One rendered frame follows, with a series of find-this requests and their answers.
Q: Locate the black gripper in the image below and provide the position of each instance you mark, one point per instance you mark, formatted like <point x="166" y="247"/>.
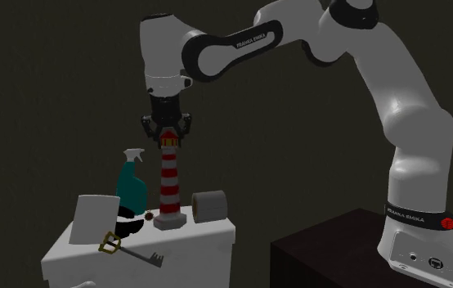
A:
<point x="165" y="109"/>

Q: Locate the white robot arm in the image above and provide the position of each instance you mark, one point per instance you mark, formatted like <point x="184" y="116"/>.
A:
<point x="406" y="119"/>

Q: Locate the red white lighthouse figure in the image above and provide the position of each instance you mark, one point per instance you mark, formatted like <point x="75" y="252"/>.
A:
<point x="169" y="183"/>

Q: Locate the teal spray bottle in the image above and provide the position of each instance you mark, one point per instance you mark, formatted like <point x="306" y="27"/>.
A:
<point x="131" y="189"/>

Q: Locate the small brown spiky ball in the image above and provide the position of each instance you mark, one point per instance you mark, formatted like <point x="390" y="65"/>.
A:
<point x="148" y="216"/>

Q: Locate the grey toilet paper roll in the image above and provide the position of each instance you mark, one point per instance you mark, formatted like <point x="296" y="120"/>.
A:
<point x="212" y="206"/>

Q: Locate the black and white figure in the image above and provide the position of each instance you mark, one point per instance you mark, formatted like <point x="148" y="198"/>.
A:
<point x="129" y="228"/>

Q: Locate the white rectangular box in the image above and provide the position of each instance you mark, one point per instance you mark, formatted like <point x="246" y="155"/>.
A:
<point x="93" y="219"/>

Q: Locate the white toilet tank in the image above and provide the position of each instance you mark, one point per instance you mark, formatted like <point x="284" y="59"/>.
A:
<point x="186" y="259"/>

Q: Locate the dark robot stand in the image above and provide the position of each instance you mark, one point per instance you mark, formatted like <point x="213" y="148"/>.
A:
<point x="330" y="255"/>

